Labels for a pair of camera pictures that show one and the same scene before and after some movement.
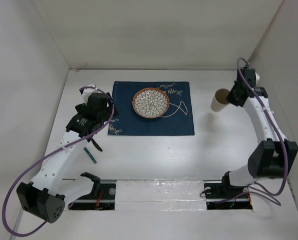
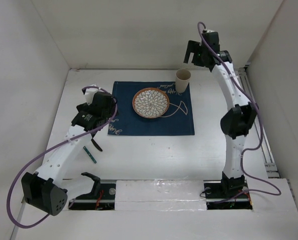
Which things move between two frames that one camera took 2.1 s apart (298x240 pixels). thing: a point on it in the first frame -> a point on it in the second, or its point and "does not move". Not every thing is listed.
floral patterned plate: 151,103 does not move
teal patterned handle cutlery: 90,156 does not move
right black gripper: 230,98 -> 193,46
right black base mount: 222,195 does not move
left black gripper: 107,113 does not move
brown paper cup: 219,101 -> 182,79
